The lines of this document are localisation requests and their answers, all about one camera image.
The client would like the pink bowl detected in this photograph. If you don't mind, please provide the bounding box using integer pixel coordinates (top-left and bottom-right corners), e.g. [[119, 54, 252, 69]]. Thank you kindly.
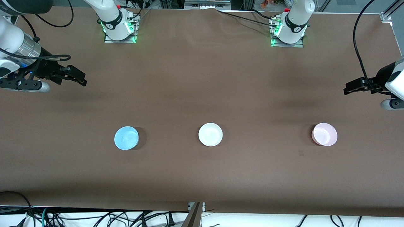
[[312, 123, 338, 147]]

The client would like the blue bowl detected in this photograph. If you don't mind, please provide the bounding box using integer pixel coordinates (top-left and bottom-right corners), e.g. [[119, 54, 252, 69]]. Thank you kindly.
[[114, 126, 140, 150]]

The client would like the white bowl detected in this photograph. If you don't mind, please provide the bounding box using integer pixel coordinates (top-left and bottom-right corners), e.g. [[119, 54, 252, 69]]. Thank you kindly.
[[198, 123, 223, 147]]

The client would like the aluminium corner profile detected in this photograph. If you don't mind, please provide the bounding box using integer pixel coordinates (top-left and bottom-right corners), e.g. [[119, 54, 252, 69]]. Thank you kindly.
[[380, 0, 404, 23]]

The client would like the brown table cover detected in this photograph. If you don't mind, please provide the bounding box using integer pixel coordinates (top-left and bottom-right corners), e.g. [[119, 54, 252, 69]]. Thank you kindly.
[[0, 7, 404, 217]]

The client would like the grey equipment rack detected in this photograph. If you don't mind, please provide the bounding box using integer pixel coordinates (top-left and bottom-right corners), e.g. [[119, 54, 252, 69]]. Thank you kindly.
[[184, 0, 231, 10]]

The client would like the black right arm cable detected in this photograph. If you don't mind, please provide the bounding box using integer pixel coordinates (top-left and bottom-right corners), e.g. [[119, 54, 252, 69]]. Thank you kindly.
[[0, 6, 75, 62]]

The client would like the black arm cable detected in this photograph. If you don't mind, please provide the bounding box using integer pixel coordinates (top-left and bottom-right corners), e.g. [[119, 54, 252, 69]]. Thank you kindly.
[[353, 0, 384, 93], [0, 6, 75, 62]]

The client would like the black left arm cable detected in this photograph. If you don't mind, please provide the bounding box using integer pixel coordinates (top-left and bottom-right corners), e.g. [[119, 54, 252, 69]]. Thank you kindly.
[[353, 0, 384, 93]]

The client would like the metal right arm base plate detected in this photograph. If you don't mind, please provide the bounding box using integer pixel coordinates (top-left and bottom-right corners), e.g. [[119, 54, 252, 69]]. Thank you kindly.
[[104, 13, 140, 44]]

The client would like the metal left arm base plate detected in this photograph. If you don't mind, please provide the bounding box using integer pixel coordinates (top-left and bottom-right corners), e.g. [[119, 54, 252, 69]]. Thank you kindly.
[[270, 17, 304, 48]]

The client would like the black cable across table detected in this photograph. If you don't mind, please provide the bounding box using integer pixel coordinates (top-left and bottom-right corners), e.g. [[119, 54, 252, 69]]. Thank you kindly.
[[217, 9, 278, 27]]

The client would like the black looped floor cable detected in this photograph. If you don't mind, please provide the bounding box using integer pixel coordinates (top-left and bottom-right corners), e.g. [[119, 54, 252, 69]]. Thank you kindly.
[[0, 191, 33, 227]]

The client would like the aluminium frame post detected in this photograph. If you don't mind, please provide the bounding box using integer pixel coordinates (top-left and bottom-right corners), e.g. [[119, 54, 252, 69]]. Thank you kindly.
[[181, 202, 206, 227]]

